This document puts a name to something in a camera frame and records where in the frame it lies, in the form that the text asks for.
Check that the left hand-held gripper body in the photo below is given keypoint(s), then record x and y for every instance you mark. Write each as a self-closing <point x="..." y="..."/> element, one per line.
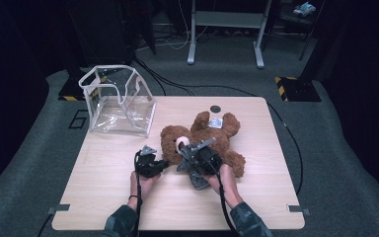
<point x="146" y="168"/>

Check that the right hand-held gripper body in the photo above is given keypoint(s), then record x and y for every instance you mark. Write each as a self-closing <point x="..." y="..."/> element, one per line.
<point x="207" y="159"/>

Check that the grey cloth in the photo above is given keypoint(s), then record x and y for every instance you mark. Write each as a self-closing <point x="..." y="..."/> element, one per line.
<point x="197" y="181"/>

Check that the brown teddy bear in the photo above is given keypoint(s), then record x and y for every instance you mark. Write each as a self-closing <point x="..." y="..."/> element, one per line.
<point x="210" y="135"/>

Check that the clear plastic bag white trim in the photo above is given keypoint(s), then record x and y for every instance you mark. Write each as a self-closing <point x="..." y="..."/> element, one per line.
<point x="138" y="115"/>

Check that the person's left hand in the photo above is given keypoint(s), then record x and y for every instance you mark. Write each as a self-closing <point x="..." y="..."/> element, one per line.
<point x="148" y="186"/>

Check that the person's right hand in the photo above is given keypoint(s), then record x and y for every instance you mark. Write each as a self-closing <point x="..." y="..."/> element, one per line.
<point x="230" y="184"/>

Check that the black wristband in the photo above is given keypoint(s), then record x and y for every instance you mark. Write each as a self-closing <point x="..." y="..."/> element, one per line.
<point x="132" y="197"/>

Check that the dark round table grommet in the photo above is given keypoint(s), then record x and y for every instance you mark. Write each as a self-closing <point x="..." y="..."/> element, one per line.
<point x="215" y="109"/>

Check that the black base with hazard stripes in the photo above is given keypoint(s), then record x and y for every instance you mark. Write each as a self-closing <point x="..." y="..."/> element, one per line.
<point x="69" y="92"/>
<point x="299" y="90"/>

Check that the black cabinet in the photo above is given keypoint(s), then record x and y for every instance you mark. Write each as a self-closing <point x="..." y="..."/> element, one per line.
<point x="102" y="33"/>

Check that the blue and white packet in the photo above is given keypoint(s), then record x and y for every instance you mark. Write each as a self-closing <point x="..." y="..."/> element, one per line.
<point x="304" y="9"/>

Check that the grey table corner bracket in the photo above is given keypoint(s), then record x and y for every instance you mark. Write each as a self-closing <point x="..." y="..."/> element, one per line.
<point x="297" y="209"/>
<point x="60" y="207"/>

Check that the white metal stand frame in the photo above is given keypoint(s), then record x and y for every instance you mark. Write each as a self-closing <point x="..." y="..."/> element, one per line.
<point x="227" y="19"/>

